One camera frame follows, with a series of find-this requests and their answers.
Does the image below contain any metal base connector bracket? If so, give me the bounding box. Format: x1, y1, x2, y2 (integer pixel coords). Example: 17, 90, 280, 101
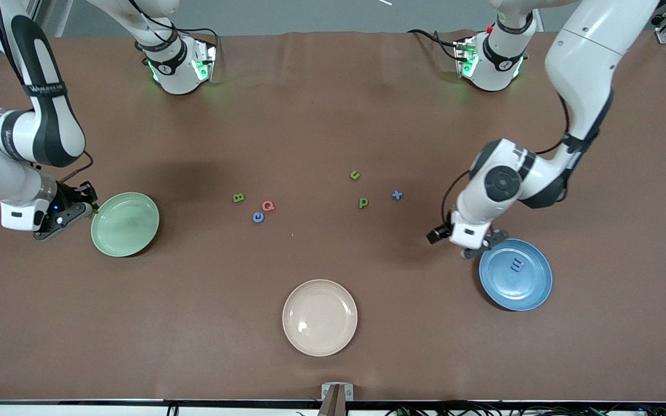
453, 36, 478, 79
191, 39, 219, 83

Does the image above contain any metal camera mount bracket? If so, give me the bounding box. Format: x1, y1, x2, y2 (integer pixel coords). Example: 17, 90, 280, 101
319, 382, 354, 416

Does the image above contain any beige plate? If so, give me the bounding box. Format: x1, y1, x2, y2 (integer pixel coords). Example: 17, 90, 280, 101
282, 279, 358, 357

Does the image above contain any white table edge rail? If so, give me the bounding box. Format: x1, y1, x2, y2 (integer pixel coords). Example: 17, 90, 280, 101
0, 399, 666, 416

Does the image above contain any black base power cable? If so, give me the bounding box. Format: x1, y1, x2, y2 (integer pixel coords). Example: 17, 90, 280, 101
407, 29, 462, 61
174, 26, 221, 53

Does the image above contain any brown table cover sheet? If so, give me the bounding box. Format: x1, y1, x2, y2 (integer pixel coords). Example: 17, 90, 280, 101
0, 30, 666, 402

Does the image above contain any blue plate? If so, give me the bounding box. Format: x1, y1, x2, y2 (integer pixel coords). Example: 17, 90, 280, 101
479, 238, 553, 312

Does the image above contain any light green plate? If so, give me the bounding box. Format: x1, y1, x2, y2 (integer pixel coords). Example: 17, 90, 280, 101
90, 192, 161, 258

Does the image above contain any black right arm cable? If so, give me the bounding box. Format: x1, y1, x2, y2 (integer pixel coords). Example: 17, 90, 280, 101
0, 0, 94, 184

